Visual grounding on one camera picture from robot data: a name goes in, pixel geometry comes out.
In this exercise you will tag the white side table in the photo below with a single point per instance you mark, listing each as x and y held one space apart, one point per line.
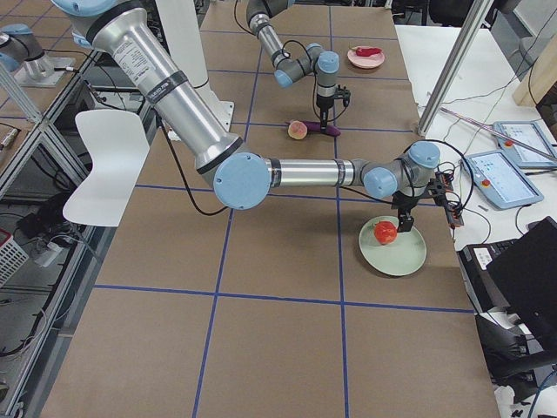
482 90

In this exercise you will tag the peach with slit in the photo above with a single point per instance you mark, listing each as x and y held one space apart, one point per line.
297 130

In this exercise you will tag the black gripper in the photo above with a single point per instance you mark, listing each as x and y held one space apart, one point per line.
324 105
404 203

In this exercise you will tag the white plastic basket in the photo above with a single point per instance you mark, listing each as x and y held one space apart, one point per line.
12 258

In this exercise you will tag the aluminium frame post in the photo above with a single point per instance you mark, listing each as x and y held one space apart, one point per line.
464 40

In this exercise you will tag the teach pendant tablet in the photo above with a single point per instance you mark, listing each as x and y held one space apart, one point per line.
501 181
528 133

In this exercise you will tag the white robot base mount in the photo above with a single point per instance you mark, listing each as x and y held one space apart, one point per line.
217 117

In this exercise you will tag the red pomegranate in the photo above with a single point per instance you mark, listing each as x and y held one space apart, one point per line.
385 232

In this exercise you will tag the light green plate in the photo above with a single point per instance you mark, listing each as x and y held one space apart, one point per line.
405 255

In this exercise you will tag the black laptop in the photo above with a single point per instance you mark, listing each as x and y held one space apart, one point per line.
518 274

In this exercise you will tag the purple eggplant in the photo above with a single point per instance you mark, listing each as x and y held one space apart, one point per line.
329 130

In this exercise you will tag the far teach pendant tablet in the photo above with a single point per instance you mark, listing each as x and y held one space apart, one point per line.
528 133

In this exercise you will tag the red chili pepper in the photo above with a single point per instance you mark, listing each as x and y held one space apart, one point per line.
366 51

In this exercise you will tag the near teach pendant tablet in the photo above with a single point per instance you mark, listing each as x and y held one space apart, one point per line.
501 181

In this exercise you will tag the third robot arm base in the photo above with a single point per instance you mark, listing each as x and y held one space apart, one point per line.
24 57

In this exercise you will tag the pink plate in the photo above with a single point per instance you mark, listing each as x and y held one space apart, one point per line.
366 62

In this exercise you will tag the white plastic chair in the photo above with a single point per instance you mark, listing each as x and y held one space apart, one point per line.
118 147

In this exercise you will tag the white pedestal column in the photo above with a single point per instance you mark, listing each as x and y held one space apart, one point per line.
181 32

